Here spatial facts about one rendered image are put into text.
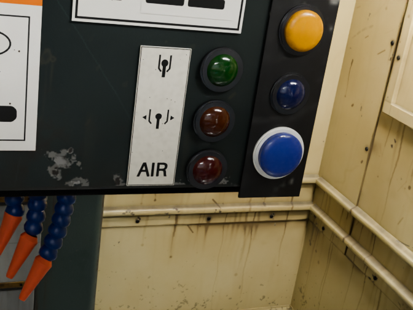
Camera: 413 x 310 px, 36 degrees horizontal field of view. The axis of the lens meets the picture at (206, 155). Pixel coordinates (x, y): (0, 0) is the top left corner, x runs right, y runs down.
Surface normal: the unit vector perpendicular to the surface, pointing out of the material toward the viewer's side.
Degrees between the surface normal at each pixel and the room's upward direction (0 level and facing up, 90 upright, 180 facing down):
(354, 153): 90
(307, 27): 86
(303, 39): 94
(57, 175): 90
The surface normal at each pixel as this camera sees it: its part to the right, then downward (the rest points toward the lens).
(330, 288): -0.93, 0.00
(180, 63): 0.33, 0.38
